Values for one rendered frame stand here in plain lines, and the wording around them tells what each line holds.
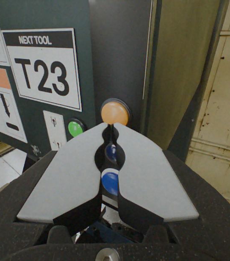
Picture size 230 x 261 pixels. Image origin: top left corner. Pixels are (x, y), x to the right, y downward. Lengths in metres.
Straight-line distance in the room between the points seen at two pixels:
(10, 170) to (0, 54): 1.39
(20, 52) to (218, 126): 1.18
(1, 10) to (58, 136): 0.14
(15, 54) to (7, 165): 1.44
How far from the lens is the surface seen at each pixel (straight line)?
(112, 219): 0.97
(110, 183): 0.18
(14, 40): 0.22
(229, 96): 1.19
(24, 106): 0.24
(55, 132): 0.21
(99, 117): 0.15
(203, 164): 1.41
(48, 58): 0.18
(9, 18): 0.22
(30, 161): 0.49
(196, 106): 0.84
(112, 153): 0.16
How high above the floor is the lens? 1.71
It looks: 29 degrees down
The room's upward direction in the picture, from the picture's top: straight up
